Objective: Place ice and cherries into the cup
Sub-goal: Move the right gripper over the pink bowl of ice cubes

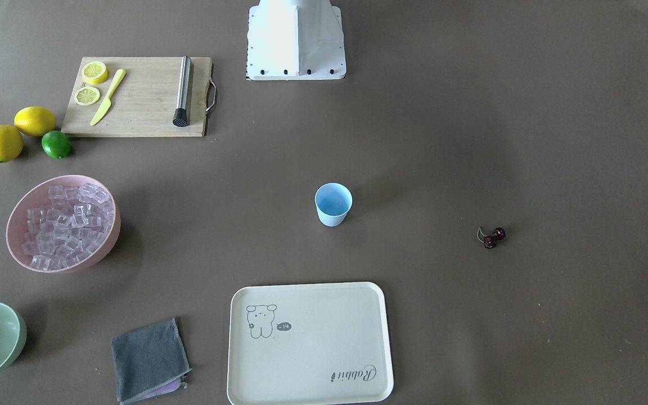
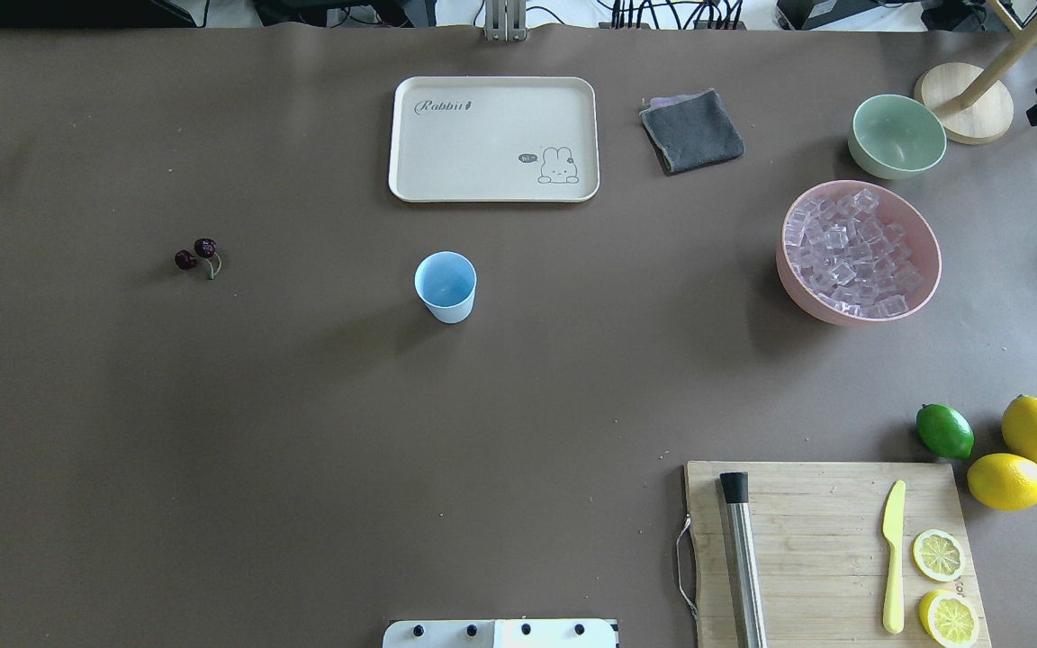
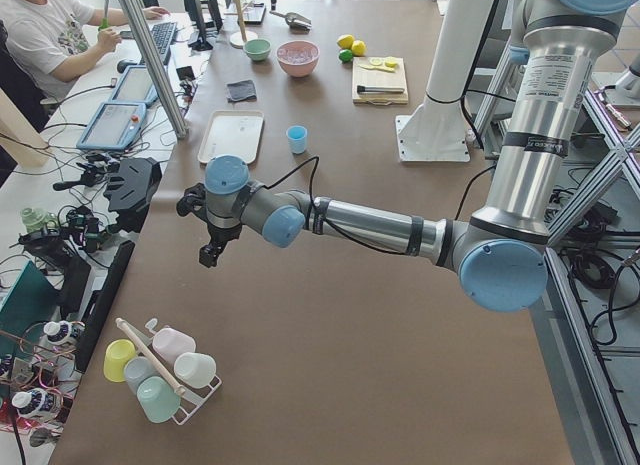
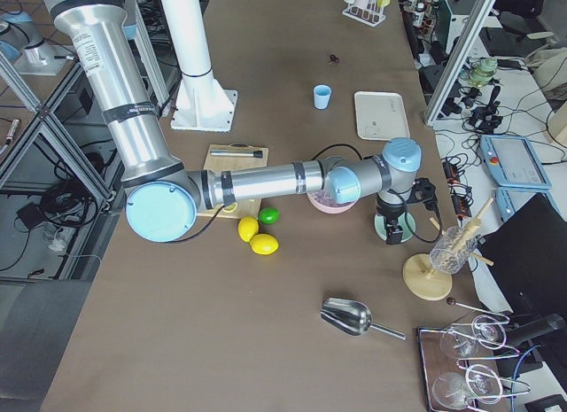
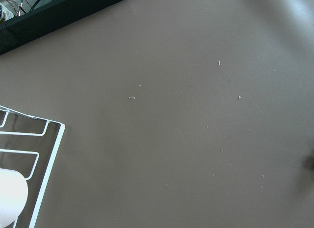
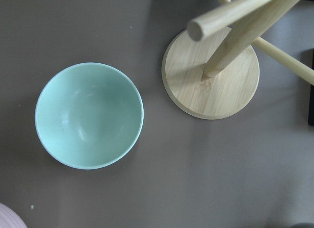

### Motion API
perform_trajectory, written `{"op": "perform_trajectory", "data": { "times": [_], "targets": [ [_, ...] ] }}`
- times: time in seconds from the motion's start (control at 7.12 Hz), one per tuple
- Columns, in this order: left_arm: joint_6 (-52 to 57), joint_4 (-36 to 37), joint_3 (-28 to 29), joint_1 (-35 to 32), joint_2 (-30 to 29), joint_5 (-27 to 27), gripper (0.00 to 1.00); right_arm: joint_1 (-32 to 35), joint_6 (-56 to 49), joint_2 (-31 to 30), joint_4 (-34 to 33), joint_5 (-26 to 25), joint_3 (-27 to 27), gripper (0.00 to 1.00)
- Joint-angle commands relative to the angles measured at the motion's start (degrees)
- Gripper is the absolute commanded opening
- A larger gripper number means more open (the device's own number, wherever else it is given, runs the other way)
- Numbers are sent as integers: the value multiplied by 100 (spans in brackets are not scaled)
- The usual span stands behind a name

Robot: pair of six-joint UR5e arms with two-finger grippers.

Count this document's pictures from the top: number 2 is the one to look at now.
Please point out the dark red cherry pair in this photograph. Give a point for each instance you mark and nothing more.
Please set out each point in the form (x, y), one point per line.
(203, 249)

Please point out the clear ice cubes pile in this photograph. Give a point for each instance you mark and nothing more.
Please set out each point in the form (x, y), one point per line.
(856, 252)

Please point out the light blue plastic cup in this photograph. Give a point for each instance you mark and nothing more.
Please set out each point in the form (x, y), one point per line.
(446, 283)

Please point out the wooden cup stand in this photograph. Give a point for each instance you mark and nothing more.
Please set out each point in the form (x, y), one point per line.
(973, 104)

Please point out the cream rabbit serving tray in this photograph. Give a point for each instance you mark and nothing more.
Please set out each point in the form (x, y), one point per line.
(494, 139)

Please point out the grey folded cloth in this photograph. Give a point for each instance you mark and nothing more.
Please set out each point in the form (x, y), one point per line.
(691, 131)

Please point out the steel muddler black tip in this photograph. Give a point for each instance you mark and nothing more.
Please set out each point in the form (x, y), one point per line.
(750, 623)

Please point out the pink bowl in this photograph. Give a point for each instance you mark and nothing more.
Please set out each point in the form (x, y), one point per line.
(798, 288)

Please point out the bamboo cutting board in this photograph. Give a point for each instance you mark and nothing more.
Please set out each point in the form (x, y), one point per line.
(822, 559)

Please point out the mint green bowl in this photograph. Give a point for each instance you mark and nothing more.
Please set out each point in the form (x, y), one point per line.
(894, 137)

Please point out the yellow plastic knife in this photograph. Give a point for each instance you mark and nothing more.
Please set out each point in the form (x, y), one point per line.
(892, 530)

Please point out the green lime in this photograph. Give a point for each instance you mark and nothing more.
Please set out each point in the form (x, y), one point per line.
(945, 432)

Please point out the lemon slice upper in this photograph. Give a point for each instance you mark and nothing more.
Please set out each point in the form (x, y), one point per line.
(939, 555)

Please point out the yellow lemon lower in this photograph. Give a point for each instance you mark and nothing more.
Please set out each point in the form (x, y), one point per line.
(1003, 481)

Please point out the lemon half lower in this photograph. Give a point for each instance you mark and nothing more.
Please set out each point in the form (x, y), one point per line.
(949, 619)

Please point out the aluminium frame post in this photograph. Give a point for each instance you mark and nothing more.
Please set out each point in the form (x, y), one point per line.
(505, 20)

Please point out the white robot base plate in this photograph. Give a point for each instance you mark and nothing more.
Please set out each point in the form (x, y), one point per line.
(514, 632)

